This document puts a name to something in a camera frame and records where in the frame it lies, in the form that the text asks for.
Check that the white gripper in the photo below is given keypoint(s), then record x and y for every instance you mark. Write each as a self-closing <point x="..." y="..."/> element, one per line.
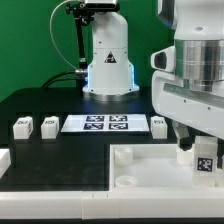
<point x="202" y="111"/>

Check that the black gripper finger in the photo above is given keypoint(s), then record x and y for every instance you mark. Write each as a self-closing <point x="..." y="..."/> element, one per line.
<point x="220" y="153"/>

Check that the white square tabletop part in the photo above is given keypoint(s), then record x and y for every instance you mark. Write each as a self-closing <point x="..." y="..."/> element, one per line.
<point x="154" y="166"/>

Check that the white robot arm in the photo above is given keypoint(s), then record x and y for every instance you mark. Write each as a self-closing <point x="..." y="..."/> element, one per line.
<point x="188" y="82"/>

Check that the white U-shaped obstacle fence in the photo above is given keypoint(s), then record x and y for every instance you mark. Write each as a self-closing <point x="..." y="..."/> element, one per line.
<point x="196" y="202"/>

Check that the white AprilTag base sheet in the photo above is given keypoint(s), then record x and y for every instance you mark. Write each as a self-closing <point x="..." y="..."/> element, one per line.
<point x="106" y="123"/>

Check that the grey camera on mount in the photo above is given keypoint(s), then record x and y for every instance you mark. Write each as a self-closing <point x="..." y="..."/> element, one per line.
<point x="102" y="5"/>

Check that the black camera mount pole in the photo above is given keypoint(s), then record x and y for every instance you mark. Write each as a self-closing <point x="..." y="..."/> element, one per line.
<point x="82" y="17"/>

